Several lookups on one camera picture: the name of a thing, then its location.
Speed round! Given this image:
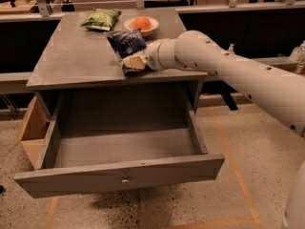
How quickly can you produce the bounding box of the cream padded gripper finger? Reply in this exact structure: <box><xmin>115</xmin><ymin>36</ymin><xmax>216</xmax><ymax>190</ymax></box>
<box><xmin>123</xmin><ymin>53</ymin><xmax>147</xmax><ymax>70</ymax></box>

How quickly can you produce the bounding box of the blue chip bag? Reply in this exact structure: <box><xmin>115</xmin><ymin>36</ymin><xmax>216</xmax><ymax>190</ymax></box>
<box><xmin>106</xmin><ymin>30</ymin><xmax>147</xmax><ymax>75</ymax></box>

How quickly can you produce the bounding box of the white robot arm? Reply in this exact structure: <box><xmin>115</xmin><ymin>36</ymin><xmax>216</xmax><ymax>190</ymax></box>
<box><xmin>122</xmin><ymin>31</ymin><xmax>305</xmax><ymax>136</ymax></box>

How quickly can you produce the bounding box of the green chip bag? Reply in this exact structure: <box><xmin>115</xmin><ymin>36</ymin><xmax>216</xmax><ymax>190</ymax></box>
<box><xmin>81</xmin><ymin>9</ymin><xmax>121</xmax><ymax>31</ymax></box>

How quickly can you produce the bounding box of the grey open top drawer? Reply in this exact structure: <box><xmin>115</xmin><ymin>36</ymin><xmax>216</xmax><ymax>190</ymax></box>
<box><xmin>14</xmin><ymin>90</ymin><xmax>224</xmax><ymax>198</ymax></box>

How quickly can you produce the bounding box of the round metal drawer knob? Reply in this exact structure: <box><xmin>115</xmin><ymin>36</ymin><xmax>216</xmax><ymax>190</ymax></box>
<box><xmin>121</xmin><ymin>178</ymin><xmax>130</xmax><ymax>186</ymax></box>

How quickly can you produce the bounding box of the white bowl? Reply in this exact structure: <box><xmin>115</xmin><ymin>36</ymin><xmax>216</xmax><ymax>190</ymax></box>
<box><xmin>124</xmin><ymin>16</ymin><xmax>159</xmax><ymax>37</ymax></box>

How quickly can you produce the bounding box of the orange fruit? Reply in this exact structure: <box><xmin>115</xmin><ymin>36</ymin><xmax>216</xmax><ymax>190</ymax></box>
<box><xmin>132</xmin><ymin>16</ymin><xmax>152</xmax><ymax>31</ymax></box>

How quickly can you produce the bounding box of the grey wooden cabinet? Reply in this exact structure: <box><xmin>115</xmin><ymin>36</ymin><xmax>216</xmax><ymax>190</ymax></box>
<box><xmin>27</xmin><ymin>11</ymin><xmax>207</xmax><ymax>114</ymax></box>

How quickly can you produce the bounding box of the clear sanitizer pump bottle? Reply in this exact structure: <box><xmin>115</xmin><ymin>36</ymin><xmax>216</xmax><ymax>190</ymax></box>
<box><xmin>228</xmin><ymin>43</ymin><xmax>235</xmax><ymax>54</ymax></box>

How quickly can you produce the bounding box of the brown cardboard box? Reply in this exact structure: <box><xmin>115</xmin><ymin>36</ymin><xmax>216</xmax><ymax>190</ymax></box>
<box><xmin>10</xmin><ymin>97</ymin><xmax>50</xmax><ymax>167</ymax></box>

